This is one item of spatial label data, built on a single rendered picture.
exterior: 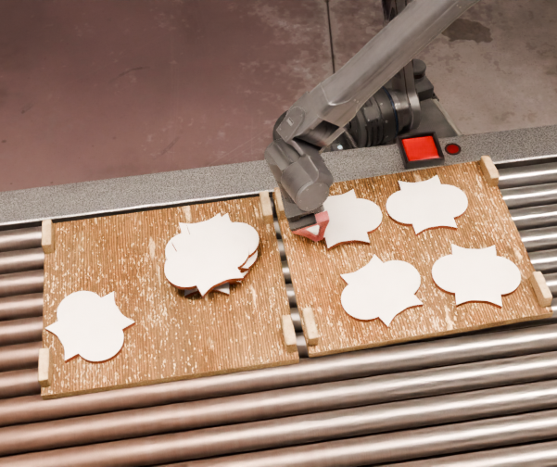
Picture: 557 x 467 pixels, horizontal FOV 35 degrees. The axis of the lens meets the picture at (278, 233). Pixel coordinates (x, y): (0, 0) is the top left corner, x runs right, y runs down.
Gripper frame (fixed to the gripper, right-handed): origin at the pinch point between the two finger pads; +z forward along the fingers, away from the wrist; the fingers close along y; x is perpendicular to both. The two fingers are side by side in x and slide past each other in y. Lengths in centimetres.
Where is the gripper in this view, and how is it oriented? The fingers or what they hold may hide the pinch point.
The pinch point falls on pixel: (313, 220)
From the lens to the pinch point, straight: 156.1
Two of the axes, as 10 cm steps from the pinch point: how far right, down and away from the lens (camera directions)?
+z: 3.0, 5.6, 7.7
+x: 9.4, -3.2, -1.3
